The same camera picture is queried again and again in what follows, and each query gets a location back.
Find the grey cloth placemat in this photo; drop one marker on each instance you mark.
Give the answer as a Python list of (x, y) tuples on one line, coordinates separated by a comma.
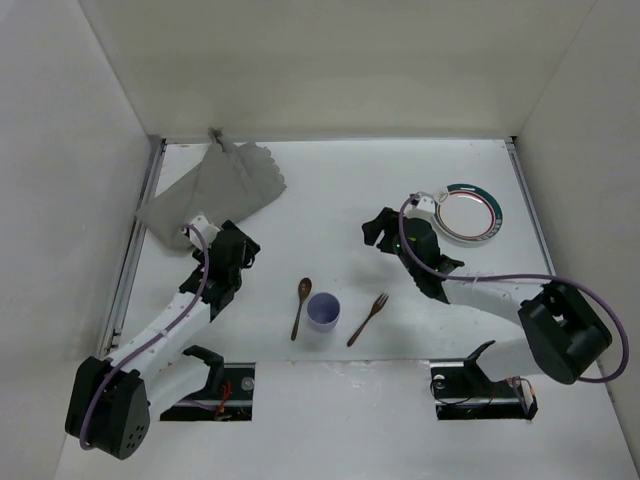
[(231, 182)]

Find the lilac plastic cup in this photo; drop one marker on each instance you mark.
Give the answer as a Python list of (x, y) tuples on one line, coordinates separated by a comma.
[(323, 312)]

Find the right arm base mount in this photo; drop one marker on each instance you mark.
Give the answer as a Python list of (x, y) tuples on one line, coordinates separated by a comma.
[(463, 392)]

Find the aluminium table rail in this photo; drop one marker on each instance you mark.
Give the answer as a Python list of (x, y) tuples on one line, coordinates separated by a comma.
[(511, 147), (116, 312)]

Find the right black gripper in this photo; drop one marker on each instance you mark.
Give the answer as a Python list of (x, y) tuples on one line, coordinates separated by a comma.
[(388, 229)]

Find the white plate with coloured rim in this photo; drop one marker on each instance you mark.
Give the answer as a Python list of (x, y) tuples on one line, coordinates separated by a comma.
[(467, 213)]

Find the left aluminium table rail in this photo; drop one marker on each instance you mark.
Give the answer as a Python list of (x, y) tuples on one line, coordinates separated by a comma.
[(116, 312)]

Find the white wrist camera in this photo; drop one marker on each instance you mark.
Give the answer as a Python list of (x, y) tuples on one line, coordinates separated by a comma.
[(200, 231), (422, 206)]

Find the dark wooden fork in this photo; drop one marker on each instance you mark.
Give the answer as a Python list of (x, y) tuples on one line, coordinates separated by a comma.
[(376, 307)]

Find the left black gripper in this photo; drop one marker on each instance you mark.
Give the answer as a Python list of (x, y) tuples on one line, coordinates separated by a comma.
[(240, 245)]

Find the right aluminium table rail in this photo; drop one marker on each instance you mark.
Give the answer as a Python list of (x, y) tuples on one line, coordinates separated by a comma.
[(511, 147)]

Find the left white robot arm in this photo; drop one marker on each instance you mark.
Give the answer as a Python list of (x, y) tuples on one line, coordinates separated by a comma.
[(115, 399)]

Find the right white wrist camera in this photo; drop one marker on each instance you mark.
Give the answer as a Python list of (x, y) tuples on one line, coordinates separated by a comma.
[(422, 206)]

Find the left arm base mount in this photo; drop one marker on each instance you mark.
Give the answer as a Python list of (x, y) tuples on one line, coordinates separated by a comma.
[(231, 401)]

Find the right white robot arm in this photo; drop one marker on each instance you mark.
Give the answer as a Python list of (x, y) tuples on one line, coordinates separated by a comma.
[(562, 334)]

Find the dark wooden spoon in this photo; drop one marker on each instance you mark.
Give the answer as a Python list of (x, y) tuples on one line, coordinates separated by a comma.
[(303, 291)]

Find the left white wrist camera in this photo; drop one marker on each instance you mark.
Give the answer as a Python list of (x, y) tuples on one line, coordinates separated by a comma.
[(200, 231)]

